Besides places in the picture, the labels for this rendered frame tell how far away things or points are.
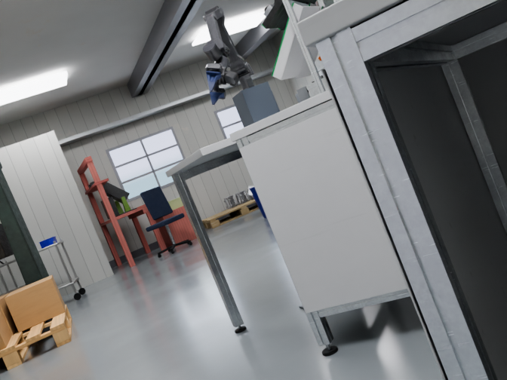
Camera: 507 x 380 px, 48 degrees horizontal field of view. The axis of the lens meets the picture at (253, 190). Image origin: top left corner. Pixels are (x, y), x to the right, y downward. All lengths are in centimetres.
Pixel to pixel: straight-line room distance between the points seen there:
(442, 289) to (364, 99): 24
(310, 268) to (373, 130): 135
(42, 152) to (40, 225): 108
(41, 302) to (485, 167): 430
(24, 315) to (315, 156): 390
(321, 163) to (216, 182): 900
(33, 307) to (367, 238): 390
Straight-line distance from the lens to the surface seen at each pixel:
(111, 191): 951
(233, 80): 232
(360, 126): 68
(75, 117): 1063
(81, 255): 886
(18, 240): 645
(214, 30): 250
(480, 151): 172
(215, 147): 214
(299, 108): 188
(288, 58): 217
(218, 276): 277
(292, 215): 195
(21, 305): 536
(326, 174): 188
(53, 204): 887
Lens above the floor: 72
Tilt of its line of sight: 2 degrees down
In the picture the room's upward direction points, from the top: 22 degrees counter-clockwise
